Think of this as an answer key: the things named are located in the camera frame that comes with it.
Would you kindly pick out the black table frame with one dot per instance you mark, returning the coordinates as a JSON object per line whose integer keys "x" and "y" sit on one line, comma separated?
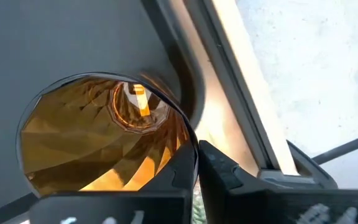
{"x": 228, "y": 77}

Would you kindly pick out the amber faceted glass cup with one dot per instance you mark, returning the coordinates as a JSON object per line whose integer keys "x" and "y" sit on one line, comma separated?
{"x": 79, "y": 140}

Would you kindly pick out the dark grey plastic tray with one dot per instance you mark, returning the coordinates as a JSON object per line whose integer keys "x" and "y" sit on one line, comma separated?
{"x": 57, "y": 37}

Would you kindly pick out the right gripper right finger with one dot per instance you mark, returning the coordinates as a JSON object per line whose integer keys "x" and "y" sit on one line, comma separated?
{"x": 228, "y": 199}

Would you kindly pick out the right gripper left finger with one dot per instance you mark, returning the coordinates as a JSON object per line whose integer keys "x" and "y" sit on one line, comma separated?
{"x": 160, "y": 205}

